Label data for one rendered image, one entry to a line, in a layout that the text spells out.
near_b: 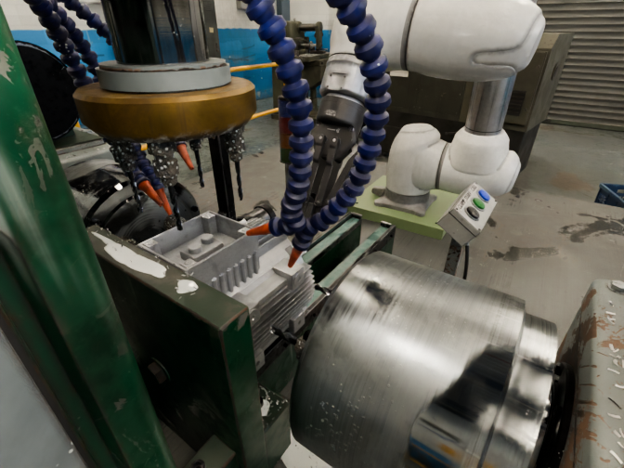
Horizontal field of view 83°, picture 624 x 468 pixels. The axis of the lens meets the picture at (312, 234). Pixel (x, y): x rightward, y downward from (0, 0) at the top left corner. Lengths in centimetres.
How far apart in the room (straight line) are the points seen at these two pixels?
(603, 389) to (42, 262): 36
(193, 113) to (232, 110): 4
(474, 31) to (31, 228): 51
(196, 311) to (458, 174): 95
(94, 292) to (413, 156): 106
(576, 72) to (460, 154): 605
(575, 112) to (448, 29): 671
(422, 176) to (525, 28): 70
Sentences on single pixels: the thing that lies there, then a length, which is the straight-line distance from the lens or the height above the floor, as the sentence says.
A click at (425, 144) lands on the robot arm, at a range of 118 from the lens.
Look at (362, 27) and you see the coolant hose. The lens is 28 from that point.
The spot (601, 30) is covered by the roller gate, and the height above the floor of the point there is 134.
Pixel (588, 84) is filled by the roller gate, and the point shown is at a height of 62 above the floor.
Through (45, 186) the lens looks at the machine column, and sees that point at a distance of 19.
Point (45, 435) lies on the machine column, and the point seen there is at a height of 121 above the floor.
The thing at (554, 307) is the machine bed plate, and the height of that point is 80.
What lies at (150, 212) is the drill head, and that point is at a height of 110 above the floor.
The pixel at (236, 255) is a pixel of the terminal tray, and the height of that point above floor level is 112.
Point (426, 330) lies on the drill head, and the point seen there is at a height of 116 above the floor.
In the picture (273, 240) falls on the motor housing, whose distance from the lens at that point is 55.
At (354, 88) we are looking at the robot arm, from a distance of 56.
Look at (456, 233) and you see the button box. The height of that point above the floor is 103.
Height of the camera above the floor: 139
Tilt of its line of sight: 31 degrees down
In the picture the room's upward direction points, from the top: straight up
